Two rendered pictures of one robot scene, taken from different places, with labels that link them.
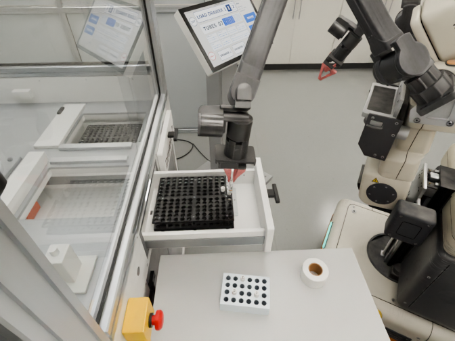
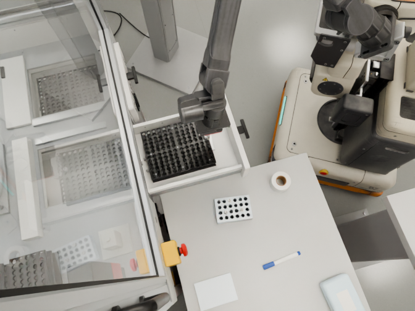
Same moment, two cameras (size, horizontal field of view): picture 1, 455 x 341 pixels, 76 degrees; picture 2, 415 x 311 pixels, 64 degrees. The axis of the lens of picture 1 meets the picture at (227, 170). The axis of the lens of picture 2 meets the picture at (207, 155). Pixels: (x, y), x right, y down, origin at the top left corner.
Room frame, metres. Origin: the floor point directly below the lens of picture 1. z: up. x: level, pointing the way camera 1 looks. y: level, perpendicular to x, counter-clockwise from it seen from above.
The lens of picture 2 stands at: (0.17, 0.09, 1.96)
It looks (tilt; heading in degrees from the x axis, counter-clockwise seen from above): 71 degrees down; 347
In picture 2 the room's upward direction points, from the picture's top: straight up
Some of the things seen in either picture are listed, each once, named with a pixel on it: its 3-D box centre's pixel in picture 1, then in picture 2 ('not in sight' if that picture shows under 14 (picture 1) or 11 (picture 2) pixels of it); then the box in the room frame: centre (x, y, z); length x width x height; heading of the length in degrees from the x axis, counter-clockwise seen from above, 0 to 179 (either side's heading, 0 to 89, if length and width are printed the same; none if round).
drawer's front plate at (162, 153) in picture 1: (166, 141); (126, 82); (0.89, 0.23, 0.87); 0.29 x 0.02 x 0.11; 3
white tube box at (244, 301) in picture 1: (245, 293); (233, 209); (0.35, -0.05, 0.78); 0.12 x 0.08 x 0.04; 84
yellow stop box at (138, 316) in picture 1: (140, 321); (172, 253); (0.24, 0.18, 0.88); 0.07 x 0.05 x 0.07; 3
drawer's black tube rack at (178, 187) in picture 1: (195, 203); (178, 150); (0.58, 0.10, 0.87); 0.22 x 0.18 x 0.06; 93
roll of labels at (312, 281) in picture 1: (313, 273); (280, 182); (0.40, -0.24, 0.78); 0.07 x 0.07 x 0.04
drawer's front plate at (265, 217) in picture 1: (261, 201); (233, 135); (0.59, -0.10, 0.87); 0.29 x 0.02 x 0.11; 3
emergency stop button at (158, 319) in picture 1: (156, 320); (182, 250); (0.25, 0.15, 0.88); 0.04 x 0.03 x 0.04; 3
